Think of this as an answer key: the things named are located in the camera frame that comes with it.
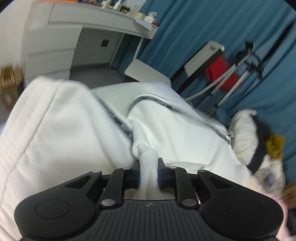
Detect white sweatpants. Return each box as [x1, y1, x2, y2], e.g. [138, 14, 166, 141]
[1, 76, 249, 240]

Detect pile of clothes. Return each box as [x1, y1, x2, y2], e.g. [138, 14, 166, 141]
[228, 109, 285, 197]

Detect tripod stand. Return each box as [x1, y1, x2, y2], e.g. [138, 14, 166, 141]
[185, 41, 263, 115]

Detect white flat board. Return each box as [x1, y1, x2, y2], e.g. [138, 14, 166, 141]
[125, 59, 171, 87]

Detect grey panel chair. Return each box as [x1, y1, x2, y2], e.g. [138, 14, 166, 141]
[170, 41, 225, 94]

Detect red cloth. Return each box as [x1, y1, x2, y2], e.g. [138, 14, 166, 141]
[205, 56, 239, 92]

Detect cardboard box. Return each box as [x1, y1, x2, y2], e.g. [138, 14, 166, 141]
[1, 64, 23, 111]

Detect blue curtain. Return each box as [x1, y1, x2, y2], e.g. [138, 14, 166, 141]
[136, 0, 296, 186]

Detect white desk with drawers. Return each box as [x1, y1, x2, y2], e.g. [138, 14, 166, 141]
[21, 1, 158, 83]

